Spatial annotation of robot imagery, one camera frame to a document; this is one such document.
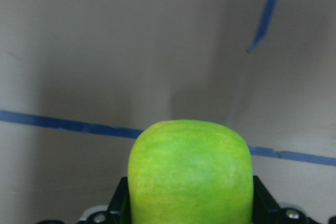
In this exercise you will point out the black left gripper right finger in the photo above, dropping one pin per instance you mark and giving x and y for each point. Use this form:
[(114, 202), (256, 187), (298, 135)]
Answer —
[(265, 208)]

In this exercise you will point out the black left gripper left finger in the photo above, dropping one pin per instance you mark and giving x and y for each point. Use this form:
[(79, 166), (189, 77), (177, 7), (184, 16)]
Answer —
[(119, 207)]

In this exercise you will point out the green apple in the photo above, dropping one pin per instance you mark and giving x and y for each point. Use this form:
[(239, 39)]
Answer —
[(188, 171)]

